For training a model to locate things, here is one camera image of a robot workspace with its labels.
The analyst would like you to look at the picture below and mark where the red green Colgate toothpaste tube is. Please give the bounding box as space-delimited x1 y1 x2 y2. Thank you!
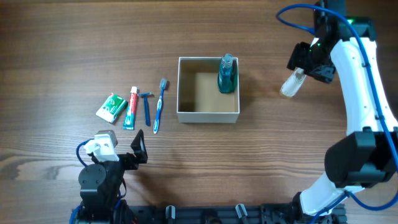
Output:
123 86 138 130

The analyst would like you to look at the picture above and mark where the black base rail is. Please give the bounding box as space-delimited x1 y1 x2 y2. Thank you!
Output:
68 204 348 224

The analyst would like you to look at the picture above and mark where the white Pantene conditioner tube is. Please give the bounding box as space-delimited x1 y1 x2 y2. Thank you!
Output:
279 68 307 98

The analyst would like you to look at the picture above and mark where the blue disposable razor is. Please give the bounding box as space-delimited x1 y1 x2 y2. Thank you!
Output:
138 92 152 126

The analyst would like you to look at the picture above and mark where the white cardboard box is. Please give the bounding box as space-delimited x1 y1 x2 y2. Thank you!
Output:
177 57 240 123

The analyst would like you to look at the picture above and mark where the green white soap pack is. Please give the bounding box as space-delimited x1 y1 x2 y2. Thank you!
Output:
96 93 127 123

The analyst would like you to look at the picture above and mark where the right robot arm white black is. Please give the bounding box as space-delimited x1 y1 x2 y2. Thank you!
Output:
280 1 397 223

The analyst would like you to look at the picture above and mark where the blue white toothbrush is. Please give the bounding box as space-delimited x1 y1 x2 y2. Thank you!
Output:
153 78 167 134

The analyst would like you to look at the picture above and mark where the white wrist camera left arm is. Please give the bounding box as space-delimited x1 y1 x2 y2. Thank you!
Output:
84 130 119 162

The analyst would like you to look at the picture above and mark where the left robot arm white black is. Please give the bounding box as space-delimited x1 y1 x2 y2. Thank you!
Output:
69 130 148 224

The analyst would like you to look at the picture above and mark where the blue Listerine mouthwash bottle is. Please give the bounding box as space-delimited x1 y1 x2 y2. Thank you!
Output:
218 54 234 93

